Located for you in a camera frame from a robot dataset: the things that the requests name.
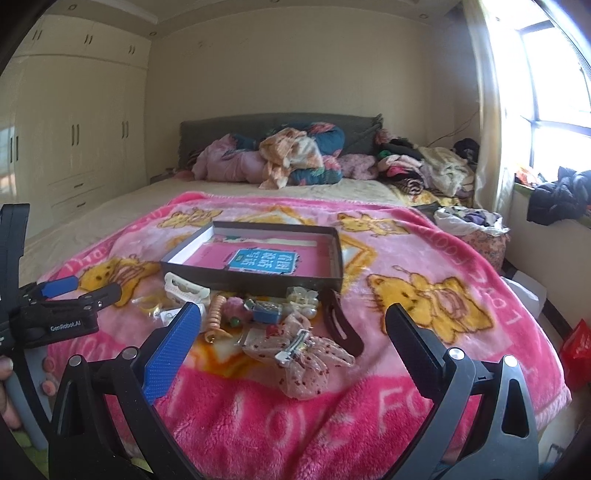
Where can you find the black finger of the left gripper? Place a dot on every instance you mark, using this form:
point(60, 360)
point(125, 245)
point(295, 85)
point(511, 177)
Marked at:
point(101, 298)

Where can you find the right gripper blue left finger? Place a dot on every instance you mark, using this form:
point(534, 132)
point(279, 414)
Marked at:
point(164, 351)

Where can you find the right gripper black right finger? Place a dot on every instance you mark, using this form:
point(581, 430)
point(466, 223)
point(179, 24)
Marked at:
point(420, 350)

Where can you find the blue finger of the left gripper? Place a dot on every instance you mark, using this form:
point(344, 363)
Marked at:
point(55, 288)

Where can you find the white pink hair claw clip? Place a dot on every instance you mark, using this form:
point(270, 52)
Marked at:
point(180, 290)

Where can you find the pink fuzzy pompom clip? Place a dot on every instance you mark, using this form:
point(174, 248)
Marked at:
point(235, 313)

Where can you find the dotted sheer bow hair clip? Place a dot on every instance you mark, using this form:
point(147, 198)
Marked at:
point(302, 362)

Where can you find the small blue box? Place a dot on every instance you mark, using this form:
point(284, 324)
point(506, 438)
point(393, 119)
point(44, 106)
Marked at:
point(267, 313)

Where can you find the cream bow clip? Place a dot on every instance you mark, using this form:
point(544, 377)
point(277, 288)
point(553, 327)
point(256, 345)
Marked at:
point(301, 300)

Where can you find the person's left hand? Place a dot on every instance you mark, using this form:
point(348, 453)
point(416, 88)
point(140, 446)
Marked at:
point(8, 411)

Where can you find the beige bed sheet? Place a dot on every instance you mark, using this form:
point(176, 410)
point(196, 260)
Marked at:
point(138, 207)

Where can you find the pink cartoon fleece blanket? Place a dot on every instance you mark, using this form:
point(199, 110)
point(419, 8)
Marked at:
point(285, 401)

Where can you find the floral laundry bag with clothes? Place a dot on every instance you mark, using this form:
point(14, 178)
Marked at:
point(484, 231)

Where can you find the dark shallow cardboard tray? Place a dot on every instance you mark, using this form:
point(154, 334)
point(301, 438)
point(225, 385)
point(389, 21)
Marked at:
point(259, 233)

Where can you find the red plastic bag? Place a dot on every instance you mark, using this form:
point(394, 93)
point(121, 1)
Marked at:
point(575, 356)

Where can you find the cream curtain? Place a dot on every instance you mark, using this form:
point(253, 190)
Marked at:
point(494, 181)

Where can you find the pile of mixed clothes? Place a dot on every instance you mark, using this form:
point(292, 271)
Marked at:
point(414, 169)

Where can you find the cream built-in wardrobe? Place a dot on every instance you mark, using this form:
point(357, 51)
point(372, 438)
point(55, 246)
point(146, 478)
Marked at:
point(72, 118)

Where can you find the pink bundled quilt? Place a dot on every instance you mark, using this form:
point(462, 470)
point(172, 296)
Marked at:
point(231, 159)

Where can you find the pink knitted garment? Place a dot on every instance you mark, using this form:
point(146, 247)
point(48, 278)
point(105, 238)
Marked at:
point(358, 166)

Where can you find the dark jacket on windowsill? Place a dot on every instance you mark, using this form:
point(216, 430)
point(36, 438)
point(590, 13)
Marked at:
point(567, 198)

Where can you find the dark blue floral quilt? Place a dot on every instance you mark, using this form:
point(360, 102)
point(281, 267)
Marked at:
point(330, 140)

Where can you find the orange white patterned cloth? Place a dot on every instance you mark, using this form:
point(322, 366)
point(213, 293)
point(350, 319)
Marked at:
point(286, 151)

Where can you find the window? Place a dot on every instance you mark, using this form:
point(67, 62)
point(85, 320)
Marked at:
point(558, 82)

